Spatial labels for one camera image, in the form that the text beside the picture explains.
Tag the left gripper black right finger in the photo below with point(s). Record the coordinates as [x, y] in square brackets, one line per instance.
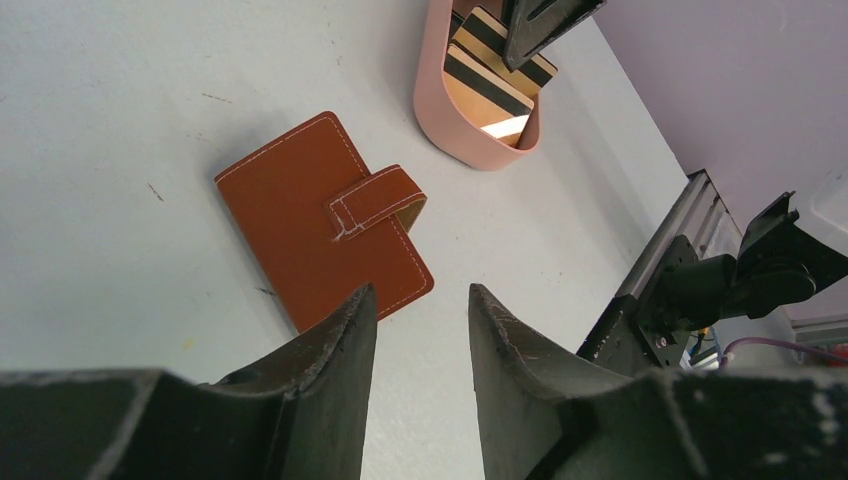
[545, 413]

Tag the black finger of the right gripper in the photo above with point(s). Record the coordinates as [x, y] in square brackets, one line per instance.
[535, 24]

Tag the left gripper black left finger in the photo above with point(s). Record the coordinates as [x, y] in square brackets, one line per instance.
[299, 412]

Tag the pink oval tray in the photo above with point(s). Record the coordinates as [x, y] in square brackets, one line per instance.
[458, 119]

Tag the brown leather card holder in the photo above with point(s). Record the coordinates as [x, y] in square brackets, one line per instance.
[320, 224]

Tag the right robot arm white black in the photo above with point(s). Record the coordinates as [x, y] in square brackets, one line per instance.
[789, 253]

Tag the stack of striped credit cards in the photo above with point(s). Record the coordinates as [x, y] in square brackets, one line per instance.
[492, 98]

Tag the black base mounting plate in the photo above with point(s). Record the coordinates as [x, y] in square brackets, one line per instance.
[629, 338]

